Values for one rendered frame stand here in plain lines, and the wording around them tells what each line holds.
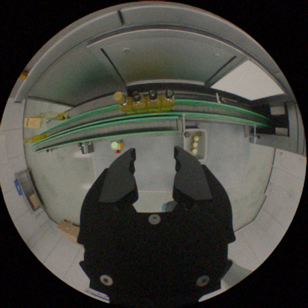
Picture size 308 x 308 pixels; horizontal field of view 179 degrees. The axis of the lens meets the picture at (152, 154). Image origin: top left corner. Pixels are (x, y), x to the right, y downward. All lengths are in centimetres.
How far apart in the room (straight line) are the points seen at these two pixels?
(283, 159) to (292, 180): 72
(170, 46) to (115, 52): 16
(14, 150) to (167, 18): 591
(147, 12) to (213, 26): 15
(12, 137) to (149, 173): 589
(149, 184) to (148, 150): 28
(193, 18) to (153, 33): 11
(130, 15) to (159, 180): 89
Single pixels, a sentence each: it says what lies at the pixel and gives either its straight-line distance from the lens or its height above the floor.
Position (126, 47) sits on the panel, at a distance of 34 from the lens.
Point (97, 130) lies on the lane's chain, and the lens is 70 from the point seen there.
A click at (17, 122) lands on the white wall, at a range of 613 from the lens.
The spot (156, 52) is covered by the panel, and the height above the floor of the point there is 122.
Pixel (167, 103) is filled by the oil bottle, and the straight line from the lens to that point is 40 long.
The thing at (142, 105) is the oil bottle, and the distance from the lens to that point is 40.
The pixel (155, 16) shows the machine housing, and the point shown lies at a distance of 29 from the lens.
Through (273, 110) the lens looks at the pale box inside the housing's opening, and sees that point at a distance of 122.
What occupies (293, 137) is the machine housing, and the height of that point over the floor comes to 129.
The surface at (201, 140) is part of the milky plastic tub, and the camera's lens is 76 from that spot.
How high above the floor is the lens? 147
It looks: 78 degrees down
